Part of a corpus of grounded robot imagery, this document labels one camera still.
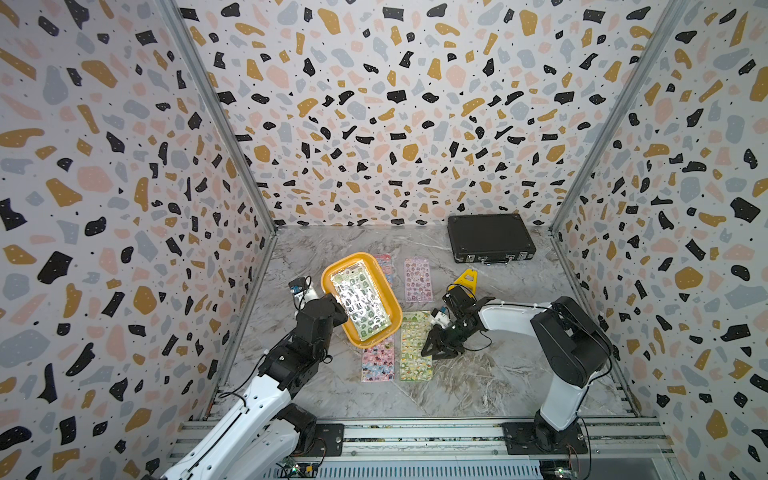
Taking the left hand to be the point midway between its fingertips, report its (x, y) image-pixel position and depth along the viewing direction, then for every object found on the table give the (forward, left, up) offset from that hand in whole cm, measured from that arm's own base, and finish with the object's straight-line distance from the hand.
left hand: (336, 294), depth 76 cm
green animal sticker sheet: (+2, -21, -22) cm, 30 cm away
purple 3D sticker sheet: (+17, -23, -22) cm, 36 cm away
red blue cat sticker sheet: (+27, -12, -22) cm, 37 cm away
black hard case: (+37, -52, -20) cm, 67 cm away
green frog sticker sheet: (+2, -6, -7) cm, 9 cm away
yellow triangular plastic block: (+17, -41, -21) cm, 49 cm away
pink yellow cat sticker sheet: (-9, -10, -22) cm, 26 cm away
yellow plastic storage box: (+8, -1, +4) cm, 9 cm away
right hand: (-8, -24, -20) cm, 33 cm away
